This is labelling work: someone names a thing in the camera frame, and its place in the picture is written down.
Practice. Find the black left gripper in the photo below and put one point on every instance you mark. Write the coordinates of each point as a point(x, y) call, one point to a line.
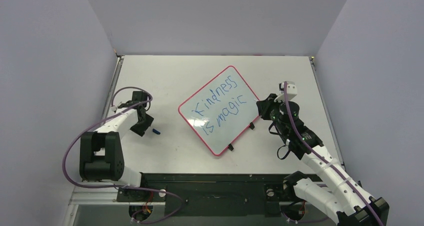
point(141, 130)

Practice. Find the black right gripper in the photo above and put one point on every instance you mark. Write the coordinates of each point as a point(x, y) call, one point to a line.
point(268, 106)

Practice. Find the blue marker cap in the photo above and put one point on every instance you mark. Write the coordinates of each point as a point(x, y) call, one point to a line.
point(156, 131)

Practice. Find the pink framed whiteboard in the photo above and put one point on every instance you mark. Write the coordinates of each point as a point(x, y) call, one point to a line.
point(221, 110)

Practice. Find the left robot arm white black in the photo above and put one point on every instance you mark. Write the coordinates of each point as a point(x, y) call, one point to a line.
point(101, 153)

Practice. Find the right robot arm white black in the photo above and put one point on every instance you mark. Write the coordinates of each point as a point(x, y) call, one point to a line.
point(341, 199)

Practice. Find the black right whiteboard stand foot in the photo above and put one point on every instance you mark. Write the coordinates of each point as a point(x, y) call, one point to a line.
point(251, 125)

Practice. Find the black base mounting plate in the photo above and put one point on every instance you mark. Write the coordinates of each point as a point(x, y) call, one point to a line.
point(206, 195)

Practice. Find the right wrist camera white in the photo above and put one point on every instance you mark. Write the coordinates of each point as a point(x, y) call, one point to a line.
point(288, 91)

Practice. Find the aluminium extrusion rail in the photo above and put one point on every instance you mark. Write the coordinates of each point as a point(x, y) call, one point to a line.
point(98, 197)

